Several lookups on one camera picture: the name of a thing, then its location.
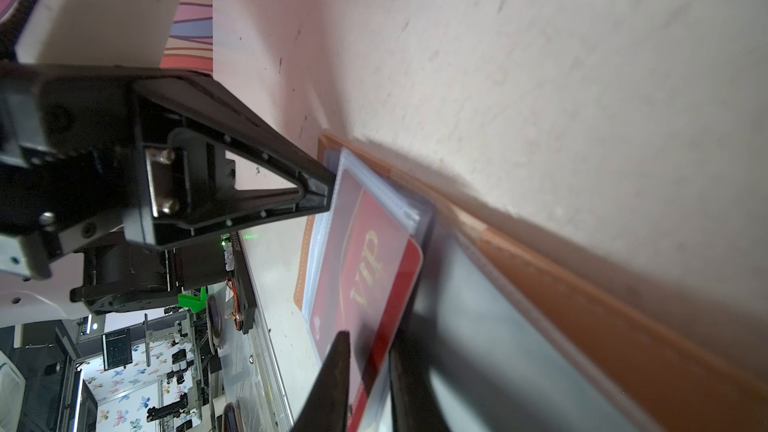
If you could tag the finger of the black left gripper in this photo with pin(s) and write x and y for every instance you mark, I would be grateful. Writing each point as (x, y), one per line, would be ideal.
(204, 164)

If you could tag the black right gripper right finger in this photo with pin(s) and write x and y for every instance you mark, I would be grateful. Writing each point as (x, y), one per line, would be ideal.
(414, 405)

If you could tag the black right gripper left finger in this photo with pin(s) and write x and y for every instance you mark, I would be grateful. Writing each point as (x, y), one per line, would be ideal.
(326, 408)

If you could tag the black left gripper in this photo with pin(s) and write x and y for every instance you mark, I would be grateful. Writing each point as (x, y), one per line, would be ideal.
(67, 173)

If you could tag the brown leather card holder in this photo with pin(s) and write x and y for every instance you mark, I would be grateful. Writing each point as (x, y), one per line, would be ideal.
(658, 378)

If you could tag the red VIP card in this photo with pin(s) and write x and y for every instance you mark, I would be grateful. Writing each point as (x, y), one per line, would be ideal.
(368, 270)

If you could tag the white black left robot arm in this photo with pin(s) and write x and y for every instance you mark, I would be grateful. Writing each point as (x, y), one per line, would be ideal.
(112, 275)

